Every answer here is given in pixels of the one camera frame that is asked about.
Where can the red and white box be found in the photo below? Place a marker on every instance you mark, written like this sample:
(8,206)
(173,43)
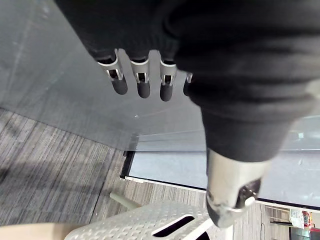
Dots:
(306,217)

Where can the white plastic laundry basket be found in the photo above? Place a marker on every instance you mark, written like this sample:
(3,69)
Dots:
(120,225)

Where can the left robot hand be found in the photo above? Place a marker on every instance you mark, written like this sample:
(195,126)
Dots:
(237,62)

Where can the white-edged partition panel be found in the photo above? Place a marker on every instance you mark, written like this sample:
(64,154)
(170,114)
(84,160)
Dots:
(170,165)

